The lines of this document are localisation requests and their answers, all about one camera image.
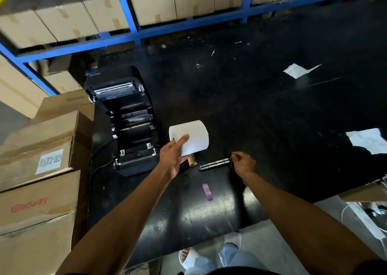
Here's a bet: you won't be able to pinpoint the person's left white sandal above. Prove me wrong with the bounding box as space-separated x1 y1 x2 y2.
178 247 201 270

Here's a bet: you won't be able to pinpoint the white plastic object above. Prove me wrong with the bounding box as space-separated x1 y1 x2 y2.
341 201 387 251

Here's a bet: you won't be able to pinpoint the person's blue jeans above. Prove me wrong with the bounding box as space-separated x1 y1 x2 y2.
184 243 270 275

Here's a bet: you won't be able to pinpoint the person's right white sandal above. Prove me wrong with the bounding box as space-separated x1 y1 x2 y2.
223 232 242 250

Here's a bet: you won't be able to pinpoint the person's left hand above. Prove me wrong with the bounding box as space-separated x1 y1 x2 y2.
158 133 190 180

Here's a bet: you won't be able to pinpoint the person's right forearm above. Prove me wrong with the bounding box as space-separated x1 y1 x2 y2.
241 172 381 275

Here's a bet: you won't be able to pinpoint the large white paper sheet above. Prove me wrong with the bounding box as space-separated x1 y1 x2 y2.
346 128 387 155

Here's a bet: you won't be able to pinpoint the person's white sandal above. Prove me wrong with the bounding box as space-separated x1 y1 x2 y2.
223 232 242 250
178 247 201 270

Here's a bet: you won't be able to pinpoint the row of taped cardboard boxes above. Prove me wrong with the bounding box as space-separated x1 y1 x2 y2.
0 0 298 49

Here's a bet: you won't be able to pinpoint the person's right hand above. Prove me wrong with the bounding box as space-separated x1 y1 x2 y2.
231 152 257 184

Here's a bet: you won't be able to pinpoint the brown cardboard piece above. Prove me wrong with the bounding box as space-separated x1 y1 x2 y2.
338 181 387 203

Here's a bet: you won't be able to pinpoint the tall leaning cardboard box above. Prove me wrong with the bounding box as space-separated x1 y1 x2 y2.
0 55 49 118

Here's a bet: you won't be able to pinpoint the black plastic roll spindle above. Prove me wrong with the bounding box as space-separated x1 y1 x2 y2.
198 158 233 172

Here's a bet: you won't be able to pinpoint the blue metal shelving rack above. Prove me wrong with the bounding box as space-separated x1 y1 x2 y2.
0 0 354 97

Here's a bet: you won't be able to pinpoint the black label printer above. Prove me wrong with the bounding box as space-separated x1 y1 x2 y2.
84 66 160 177

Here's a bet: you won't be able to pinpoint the white label cardboard box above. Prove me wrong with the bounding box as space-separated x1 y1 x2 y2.
0 110 93 193

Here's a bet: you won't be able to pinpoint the small open cardboard box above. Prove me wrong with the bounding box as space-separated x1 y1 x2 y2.
44 71 83 94

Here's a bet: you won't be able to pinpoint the person's black shirt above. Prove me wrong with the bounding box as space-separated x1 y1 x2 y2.
208 259 387 275

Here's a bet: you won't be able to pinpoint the person's left forearm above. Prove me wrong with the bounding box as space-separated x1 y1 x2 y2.
56 166 173 275

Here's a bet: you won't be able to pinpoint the small white paper scrap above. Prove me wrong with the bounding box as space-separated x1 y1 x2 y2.
283 63 323 79

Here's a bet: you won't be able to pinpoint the blue print cardboard box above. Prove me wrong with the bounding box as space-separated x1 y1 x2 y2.
30 89 95 124

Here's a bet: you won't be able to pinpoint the red lettered cardboard box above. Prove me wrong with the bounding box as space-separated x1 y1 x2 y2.
0 170 81 275

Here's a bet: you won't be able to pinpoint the white label paper roll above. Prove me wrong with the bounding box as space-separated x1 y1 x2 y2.
169 120 210 158

